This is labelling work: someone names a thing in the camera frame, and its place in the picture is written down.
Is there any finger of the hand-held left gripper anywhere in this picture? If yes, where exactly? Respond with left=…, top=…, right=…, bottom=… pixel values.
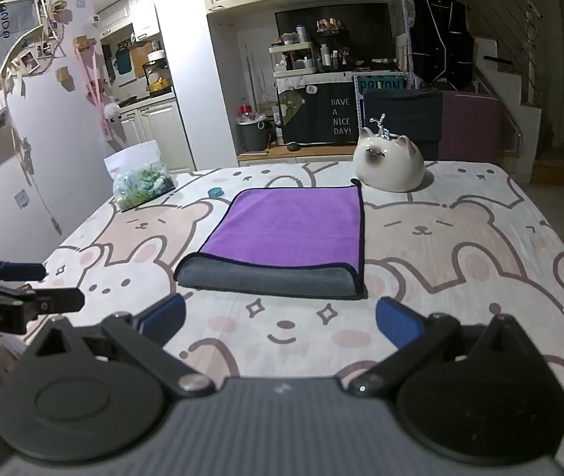
left=0, top=257, right=48, bottom=284
left=23, top=286, right=86, bottom=315

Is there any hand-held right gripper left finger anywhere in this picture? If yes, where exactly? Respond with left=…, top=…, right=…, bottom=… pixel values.
left=35, top=294, right=214, bottom=398

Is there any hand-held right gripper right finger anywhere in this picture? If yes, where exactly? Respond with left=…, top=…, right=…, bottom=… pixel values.
left=348, top=296, right=531, bottom=398

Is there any purple and grey towel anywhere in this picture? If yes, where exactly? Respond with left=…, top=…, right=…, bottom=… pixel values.
left=173, top=183, right=367, bottom=301

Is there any bear printed blanket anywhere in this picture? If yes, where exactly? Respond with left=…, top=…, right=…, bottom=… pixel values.
left=11, top=159, right=564, bottom=437

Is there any clear plastic bag with contents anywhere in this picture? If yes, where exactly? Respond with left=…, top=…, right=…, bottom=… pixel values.
left=104, top=141, right=179, bottom=212

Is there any white cat-shaped ceramic ornament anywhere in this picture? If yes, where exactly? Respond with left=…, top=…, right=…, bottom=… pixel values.
left=351, top=114, right=424, bottom=193

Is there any wooden counter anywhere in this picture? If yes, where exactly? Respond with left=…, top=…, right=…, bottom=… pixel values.
left=237, top=143, right=358, bottom=161

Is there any white kitchen cabinet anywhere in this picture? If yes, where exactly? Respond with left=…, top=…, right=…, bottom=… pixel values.
left=112, top=99, right=196, bottom=173

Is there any pink hanging ribbon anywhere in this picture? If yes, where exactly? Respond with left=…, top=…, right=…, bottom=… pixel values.
left=76, top=44, right=123, bottom=140

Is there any grey trash bin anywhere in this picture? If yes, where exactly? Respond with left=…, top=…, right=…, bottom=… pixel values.
left=239, top=118, right=271, bottom=154

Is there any dark blue chair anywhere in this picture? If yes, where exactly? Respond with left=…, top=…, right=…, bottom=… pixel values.
left=363, top=88, right=443, bottom=160

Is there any purple chair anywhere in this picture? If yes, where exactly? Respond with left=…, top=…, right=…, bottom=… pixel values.
left=439, top=90, right=503, bottom=164

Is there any black lettered cloth cover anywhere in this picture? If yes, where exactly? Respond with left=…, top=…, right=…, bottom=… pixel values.
left=280, top=79, right=360, bottom=146

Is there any yellow kettle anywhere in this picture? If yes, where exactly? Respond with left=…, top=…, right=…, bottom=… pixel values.
left=145, top=52, right=174, bottom=97

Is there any teal lettered sign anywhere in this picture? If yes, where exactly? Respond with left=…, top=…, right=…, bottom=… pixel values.
left=353, top=76, right=407, bottom=94

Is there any white staircase with railing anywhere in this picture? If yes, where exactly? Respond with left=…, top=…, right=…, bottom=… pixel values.
left=453, top=0, right=546, bottom=184

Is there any white rack with bottles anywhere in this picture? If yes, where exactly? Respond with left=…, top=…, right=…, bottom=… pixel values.
left=268, top=19, right=353, bottom=79

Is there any black jacket with white trim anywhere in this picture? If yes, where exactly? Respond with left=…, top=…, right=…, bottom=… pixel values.
left=407, top=0, right=476, bottom=86

